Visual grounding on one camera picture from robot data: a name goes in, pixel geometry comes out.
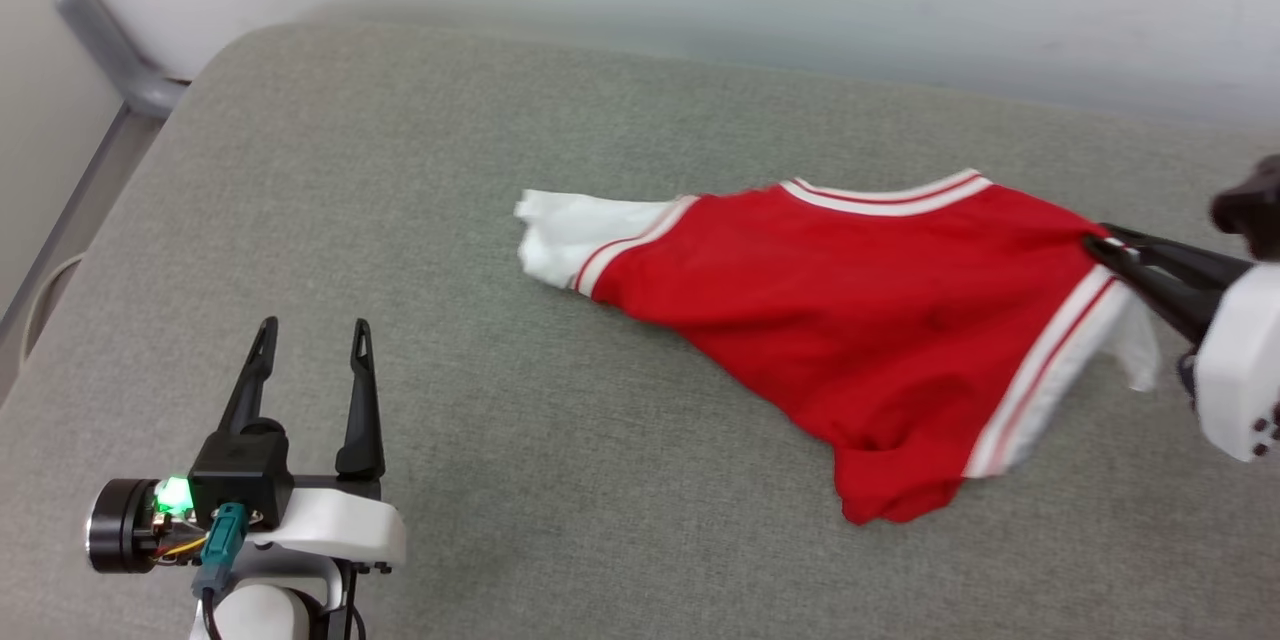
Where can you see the red white sports shirt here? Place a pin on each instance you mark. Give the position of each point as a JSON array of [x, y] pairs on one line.
[[850, 320]]

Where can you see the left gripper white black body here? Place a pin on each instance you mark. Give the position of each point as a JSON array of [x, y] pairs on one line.
[[335, 528]]

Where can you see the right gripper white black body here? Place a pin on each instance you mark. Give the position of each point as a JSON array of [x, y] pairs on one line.
[[1245, 370]]

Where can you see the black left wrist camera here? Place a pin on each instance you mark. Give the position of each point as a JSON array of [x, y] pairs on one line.
[[240, 470]]

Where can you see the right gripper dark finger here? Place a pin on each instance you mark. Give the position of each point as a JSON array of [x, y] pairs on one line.
[[1190, 258], [1165, 295]]

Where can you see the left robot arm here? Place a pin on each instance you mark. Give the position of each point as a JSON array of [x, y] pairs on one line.
[[265, 615]]

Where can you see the grey metal frame pipe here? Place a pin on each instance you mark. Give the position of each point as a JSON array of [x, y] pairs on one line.
[[95, 20]]

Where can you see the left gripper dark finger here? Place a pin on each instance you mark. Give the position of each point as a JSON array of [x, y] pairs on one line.
[[362, 410], [248, 390]]

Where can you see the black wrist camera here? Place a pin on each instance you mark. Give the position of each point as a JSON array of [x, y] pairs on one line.
[[240, 470], [1250, 205]]

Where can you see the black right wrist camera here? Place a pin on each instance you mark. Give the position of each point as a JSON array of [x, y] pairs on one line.
[[1250, 205]]

